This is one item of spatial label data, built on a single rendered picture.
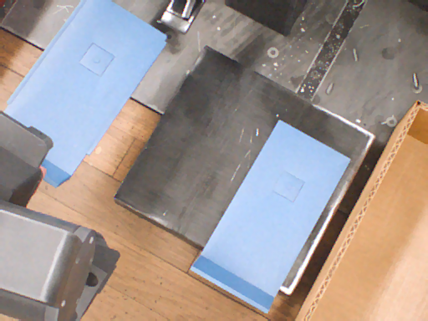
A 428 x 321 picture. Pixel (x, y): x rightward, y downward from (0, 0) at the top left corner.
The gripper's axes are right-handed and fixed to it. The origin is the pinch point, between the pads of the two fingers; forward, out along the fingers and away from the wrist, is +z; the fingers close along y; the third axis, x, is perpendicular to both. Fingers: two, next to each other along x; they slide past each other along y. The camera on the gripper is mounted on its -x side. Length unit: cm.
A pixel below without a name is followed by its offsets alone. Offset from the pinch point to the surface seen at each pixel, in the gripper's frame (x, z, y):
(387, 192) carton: -26.5, 14.8, 9.6
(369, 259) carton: -27.9, 11.8, 4.4
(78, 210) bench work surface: -4.6, 10.1, -5.2
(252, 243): -18.5, 8.9, 0.9
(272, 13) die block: -9.7, 17.8, 17.1
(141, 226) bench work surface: -9.9, 10.3, -3.4
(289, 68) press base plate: -13.5, 19.1, 13.7
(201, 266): -15.9, 5.7, -1.9
